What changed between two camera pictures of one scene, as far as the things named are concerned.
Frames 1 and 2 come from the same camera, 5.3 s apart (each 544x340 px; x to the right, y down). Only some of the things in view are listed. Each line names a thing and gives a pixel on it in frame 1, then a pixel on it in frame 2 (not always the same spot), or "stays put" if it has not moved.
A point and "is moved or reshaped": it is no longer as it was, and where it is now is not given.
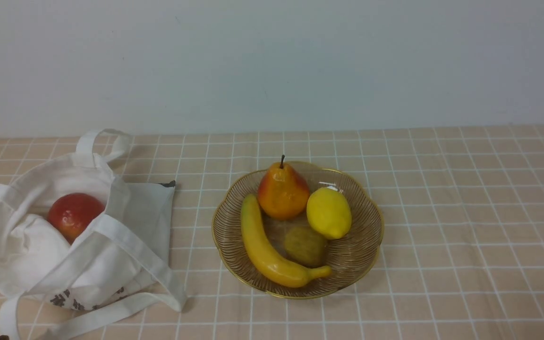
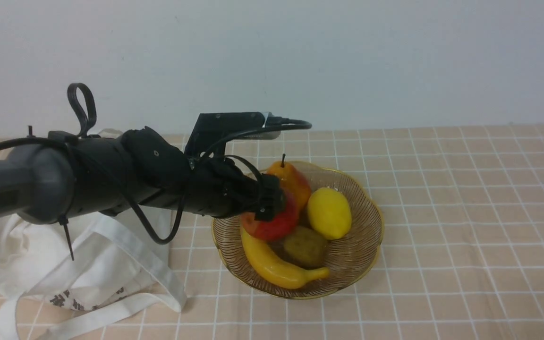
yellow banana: (265, 259) stays put
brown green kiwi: (305, 247) stays put
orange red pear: (282, 194) stays put
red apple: (73, 213) is moved or reshaped
